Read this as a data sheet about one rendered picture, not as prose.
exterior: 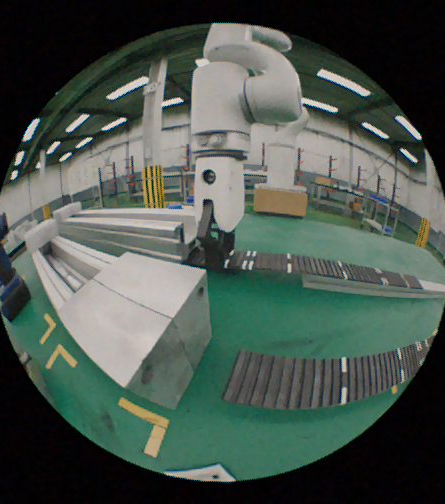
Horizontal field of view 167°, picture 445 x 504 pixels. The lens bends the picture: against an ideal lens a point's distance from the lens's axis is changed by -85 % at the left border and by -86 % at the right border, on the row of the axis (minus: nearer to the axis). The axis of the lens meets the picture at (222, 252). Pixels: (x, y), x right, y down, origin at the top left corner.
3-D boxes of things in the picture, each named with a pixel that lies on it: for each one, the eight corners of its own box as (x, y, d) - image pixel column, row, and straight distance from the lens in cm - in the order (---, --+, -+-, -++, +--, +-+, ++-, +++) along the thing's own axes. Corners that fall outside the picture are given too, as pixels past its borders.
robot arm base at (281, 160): (260, 184, 85) (261, 149, 86) (297, 189, 86) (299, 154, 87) (257, 187, 67) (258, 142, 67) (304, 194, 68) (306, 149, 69)
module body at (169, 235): (204, 249, 35) (202, 210, 32) (180, 276, 28) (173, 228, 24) (70, 227, 99) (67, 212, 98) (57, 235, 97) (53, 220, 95)
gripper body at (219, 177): (238, 144, 19) (236, 238, 21) (252, 153, 29) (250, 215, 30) (178, 149, 22) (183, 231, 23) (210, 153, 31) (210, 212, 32)
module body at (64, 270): (149, 313, 23) (129, 259, 18) (107, 366, 21) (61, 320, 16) (44, 243, 95) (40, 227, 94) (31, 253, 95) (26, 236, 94)
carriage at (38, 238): (62, 244, 48) (56, 219, 47) (33, 265, 47) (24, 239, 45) (52, 238, 63) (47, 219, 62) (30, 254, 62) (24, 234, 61)
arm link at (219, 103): (263, 140, 27) (211, 142, 31) (260, 77, 32) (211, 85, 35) (244, 127, 19) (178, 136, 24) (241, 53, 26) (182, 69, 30)
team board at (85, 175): (71, 222, 654) (64, 169, 655) (78, 217, 690) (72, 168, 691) (100, 215, 559) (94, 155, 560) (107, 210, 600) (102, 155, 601)
